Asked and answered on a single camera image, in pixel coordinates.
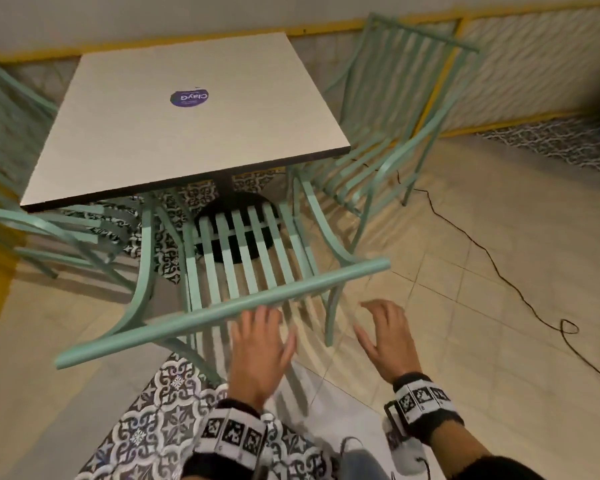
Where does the person's left hand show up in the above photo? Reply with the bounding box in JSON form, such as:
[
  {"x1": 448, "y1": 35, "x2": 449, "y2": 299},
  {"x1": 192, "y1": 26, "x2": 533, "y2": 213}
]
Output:
[{"x1": 227, "y1": 305, "x2": 299, "y2": 409}]

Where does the person's right hand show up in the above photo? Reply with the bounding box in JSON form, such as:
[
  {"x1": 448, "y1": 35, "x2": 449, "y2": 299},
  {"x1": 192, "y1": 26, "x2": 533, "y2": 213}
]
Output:
[{"x1": 353, "y1": 299, "x2": 424, "y2": 386}]

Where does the person's left forearm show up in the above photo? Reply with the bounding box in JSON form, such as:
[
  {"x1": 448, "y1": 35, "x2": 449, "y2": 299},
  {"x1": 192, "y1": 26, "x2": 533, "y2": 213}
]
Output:
[{"x1": 180, "y1": 454, "x2": 261, "y2": 480}]

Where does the person's right forearm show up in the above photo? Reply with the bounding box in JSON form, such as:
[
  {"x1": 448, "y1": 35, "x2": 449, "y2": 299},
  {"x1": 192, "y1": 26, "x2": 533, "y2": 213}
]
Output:
[{"x1": 425, "y1": 422, "x2": 547, "y2": 480}]

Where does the right wristband with marker tags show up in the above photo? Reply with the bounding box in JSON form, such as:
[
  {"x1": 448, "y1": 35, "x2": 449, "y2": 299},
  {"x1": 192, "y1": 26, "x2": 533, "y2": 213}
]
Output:
[{"x1": 384, "y1": 372, "x2": 465, "y2": 444}]

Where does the wristband with marker tags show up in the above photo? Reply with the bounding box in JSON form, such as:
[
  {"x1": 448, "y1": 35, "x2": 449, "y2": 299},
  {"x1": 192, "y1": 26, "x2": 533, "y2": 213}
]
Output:
[
  {"x1": 182, "y1": 398, "x2": 269, "y2": 480},
  {"x1": 384, "y1": 372, "x2": 465, "y2": 444}
]

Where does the left wristband with marker tags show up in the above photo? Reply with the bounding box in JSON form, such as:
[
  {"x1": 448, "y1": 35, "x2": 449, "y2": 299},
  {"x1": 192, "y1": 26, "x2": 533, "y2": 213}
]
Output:
[{"x1": 182, "y1": 398, "x2": 269, "y2": 480}]

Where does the teal metal slatted chair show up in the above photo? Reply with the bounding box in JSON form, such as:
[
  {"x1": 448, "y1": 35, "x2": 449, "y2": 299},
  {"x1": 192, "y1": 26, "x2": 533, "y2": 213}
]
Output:
[
  {"x1": 0, "y1": 55, "x2": 60, "y2": 170},
  {"x1": 286, "y1": 13, "x2": 482, "y2": 256},
  {"x1": 55, "y1": 167, "x2": 392, "y2": 390},
  {"x1": 0, "y1": 194, "x2": 148, "y2": 296}
]

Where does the round purple sticker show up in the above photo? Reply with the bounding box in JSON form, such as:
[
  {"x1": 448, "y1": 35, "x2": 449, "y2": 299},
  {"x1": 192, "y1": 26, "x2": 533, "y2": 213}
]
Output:
[{"x1": 169, "y1": 88, "x2": 211, "y2": 109}]

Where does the white wrist-mounted camera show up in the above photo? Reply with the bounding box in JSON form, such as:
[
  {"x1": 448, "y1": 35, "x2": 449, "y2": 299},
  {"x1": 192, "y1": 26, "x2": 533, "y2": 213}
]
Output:
[{"x1": 382, "y1": 401, "x2": 431, "y2": 480}]

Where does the black table pedestal base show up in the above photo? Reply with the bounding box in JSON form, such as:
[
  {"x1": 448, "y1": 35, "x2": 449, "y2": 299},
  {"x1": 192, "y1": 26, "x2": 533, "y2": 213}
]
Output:
[{"x1": 194, "y1": 171, "x2": 283, "y2": 264}]

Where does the thin black floor cable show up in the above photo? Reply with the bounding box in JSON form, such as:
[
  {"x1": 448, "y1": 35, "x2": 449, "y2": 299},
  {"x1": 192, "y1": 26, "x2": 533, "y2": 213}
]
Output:
[{"x1": 396, "y1": 169, "x2": 600, "y2": 384}]

